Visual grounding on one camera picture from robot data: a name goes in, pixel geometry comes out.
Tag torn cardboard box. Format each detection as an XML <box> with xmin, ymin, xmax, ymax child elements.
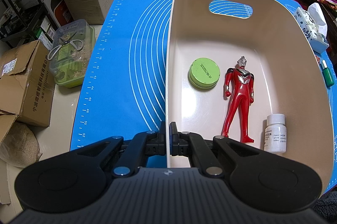
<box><xmin>0</xmin><ymin>40</ymin><xmax>56</xmax><ymax>127</ymax></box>

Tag burlap sack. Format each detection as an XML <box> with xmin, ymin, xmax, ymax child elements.
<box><xmin>0</xmin><ymin>121</ymin><xmax>43</xmax><ymax>168</ymax></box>

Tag white pill bottle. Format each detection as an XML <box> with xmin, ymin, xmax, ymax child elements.
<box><xmin>263</xmin><ymin>113</ymin><xmax>287</xmax><ymax>154</ymax></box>

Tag black utility cart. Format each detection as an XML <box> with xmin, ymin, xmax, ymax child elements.
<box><xmin>0</xmin><ymin>0</ymin><xmax>51</xmax><ymax>50</ymax></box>

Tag red black appliance box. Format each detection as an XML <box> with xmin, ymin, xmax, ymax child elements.
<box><xmin>43</xmin><ymin>0</ymin><xmax>75</xmax><ymax>30</ymax></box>

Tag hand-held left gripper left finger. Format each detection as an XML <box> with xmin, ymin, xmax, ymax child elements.
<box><xmin>76</xmin><ymin>121</ymin><xmax>168</xmax><ymax>177</ymax></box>

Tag beige plastic storage bin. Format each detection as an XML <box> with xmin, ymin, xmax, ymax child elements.
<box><xmin>165</xmin><ymin>0</ymin><xmax>328</xmax><ymax>170</ymax></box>

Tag green handle screwdriver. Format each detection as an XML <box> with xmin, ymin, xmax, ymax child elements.
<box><xmin>321</xmin><ymin>60</ymin><xmax>334</xmax><ymax>88</ymax></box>

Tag blue silicone mat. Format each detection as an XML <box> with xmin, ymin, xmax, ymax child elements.
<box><xmin>70</xmin><ymin>0</ymin><xmax>337</xmax><ymax>189</ymax></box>

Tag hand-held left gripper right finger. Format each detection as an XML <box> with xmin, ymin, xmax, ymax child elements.
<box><xmin>170</xmin><ymin>121</ymin><xmax>264</xmax><ymax>177</ymax></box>

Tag grey handle scissors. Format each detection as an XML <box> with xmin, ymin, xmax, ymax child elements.
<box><xmin>48</xmin><ymin>31</ymin><xmax>84</xmax><ymax>60</ymax></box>

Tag green round tin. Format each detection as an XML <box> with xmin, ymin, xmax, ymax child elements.
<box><xmin>188</xmin><ymin>57</ymin><xmax>221</xmax><ymax>90</ymax></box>

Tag red hero figure toy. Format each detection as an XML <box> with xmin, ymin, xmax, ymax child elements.
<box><xmin>221</xmin><ymin>55</ymin><xmax>256</xmax><ymax>144</ymax></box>

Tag clear green plastic cage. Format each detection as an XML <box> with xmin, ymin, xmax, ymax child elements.
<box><xmin>47</xmin><ymin>19</ymin><xmax>97</xmax><ymax>89</ymax></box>

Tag white tissue box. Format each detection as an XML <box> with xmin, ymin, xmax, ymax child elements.
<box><xmin>293</xmin><ymin>2</ymin><xmax>330</xmax><ymax>54</ymax></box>

